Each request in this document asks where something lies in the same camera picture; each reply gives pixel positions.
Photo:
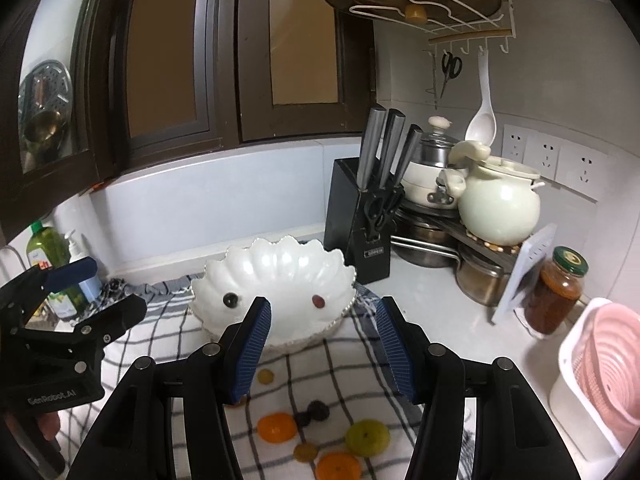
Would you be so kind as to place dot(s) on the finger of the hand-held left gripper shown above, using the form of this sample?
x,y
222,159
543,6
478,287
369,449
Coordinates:
x,y
115,315
70,274

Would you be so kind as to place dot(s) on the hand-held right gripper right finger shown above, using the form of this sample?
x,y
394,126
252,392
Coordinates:
x,y
395,352

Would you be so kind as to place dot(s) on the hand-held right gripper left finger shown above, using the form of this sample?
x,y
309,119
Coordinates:
x,y
252,352

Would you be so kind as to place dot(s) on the yellow-brown jujube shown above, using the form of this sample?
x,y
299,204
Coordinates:
x,y
304,452
265,376

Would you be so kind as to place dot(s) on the orange tangerine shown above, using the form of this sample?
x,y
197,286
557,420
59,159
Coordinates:
x,y
339,466
276,426

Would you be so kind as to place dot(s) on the white scalloped bowl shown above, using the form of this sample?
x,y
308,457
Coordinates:
x,y
285,280

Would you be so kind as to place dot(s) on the dark purple grape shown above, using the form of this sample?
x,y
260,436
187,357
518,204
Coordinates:
x,y
318,410
230,300

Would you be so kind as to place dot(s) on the green round fruit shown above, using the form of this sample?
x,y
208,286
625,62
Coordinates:
x,y
367,437

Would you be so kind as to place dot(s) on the person's left hand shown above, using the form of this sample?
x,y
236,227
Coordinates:
x,y
47,425

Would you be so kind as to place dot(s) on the white blue pump bottle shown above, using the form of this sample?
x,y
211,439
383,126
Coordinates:
x,y
82,280

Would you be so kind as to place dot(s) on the black white checked cloth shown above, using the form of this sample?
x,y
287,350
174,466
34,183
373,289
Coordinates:
x,y
340,370

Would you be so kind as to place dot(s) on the small dark grape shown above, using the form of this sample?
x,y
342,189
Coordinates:
x,y
301,418

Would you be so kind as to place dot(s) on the red grape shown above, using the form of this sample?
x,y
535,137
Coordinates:
x,y
318,301

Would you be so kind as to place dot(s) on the wide stainless steel pot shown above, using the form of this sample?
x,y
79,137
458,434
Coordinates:
x,y
425,245

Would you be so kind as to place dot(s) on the small stainless steel pot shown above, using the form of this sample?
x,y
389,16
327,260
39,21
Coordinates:
x,y
482,282

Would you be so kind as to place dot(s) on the stainless steel pots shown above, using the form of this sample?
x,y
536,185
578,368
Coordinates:
x,y
492,252

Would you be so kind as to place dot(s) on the black knife block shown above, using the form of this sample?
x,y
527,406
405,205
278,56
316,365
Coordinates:
x,y
350,220

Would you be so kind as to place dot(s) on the black kitchen scissors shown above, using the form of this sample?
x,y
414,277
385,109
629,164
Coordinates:
x,y
380,210

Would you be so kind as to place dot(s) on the glass jar brown sauce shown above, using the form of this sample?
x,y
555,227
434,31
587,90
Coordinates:
x,y
555,295

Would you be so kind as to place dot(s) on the cream clay pot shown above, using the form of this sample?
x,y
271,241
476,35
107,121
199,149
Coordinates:
x,y
500,205

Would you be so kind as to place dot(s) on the pink basket white holder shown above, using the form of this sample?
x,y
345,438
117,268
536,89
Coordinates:
x,y
605,380

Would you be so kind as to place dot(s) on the white plastic ladle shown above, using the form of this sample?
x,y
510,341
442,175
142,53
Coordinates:
x,y
481,122

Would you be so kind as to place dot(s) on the black hanging scissors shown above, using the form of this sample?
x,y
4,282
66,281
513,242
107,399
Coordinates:
x,y
451,67

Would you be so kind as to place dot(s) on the white wall power outlet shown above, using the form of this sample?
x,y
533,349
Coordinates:
x,y
546,156
514,142
584,172

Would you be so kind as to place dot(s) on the dark brown window frame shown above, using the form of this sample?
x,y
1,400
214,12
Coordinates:
x,y
225,60

